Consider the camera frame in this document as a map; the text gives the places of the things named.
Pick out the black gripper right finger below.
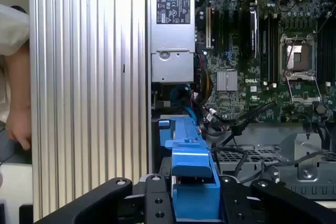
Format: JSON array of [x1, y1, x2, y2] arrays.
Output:
[[219, 175, 336, 224]]

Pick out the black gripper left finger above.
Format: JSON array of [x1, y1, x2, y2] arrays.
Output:
[[34, 173, 174, 224]]

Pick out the blue disk carrier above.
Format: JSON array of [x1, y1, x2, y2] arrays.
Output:
[[157, 115, 224, 222]]

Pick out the grey metal disk bay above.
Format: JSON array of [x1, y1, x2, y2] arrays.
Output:
[[215, 124, 336, 200]]

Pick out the black RAM slot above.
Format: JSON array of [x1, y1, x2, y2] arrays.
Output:
[[260, 18, 266, 83], [270, 18, 276, 83]]

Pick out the white expansion slot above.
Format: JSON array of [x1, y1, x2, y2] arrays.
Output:
[[205, 6, 212, 49]]

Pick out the person's hand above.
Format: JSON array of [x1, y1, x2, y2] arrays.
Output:
[[5, 107, 32, 152]]

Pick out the black PC case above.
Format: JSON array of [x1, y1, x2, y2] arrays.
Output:
[[146, 0, 336, 204]]

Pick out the metal socket cover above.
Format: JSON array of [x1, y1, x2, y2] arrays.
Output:
[[285, 73, 322, 104]]

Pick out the green motherboard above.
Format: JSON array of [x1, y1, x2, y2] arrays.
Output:
[[195, 0, 336, 125]]

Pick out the silver chipset heat sink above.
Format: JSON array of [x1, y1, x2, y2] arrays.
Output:
[[216, 70, 238, 91]]

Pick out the CPU socket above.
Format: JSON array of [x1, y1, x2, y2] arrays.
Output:
[[279, 34, 317, 74]]

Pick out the silver power supply unit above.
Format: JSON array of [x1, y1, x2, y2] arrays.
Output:
[[150, 0, 196, 83]]

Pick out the thin metal locking lever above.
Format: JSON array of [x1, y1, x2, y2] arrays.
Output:
[[316, 8, 336, 33]]

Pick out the white shirt sleeve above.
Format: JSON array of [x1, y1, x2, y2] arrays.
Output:
[[0, 3, 30, 57]]

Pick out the grey cable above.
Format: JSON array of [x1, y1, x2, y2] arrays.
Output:
[[236, 150, 328, 184]]

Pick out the black sleeved cable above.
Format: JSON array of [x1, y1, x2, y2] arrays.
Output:
[[229, 102, 277, 137]]

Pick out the blue disk wire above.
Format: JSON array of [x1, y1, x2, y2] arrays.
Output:
[[170, 84, 198, 126]]

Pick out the yellow and red wire bundle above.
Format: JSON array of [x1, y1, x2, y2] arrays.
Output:
[[199, 53, 211, 105]]

